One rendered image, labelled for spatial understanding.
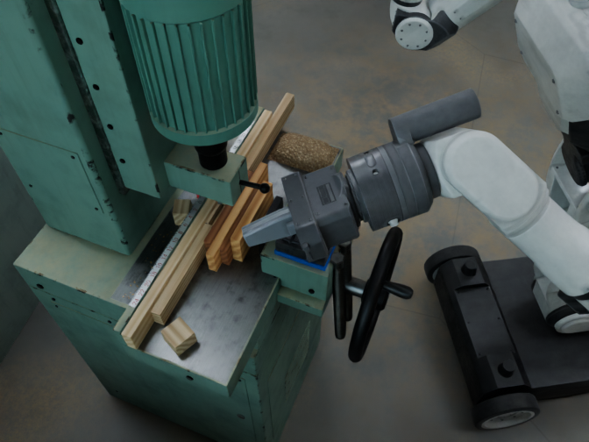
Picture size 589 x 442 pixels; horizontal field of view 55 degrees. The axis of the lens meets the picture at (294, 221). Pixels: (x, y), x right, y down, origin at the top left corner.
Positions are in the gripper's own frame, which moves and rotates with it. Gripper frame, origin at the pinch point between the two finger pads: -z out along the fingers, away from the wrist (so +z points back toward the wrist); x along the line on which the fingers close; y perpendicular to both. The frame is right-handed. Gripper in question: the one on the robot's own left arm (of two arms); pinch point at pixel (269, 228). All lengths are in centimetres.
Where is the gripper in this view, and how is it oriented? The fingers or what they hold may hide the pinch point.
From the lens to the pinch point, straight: 65.0
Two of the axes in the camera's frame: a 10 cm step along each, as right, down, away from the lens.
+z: 9.4, -3.4, -0.7
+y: -3.0, -6.7, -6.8
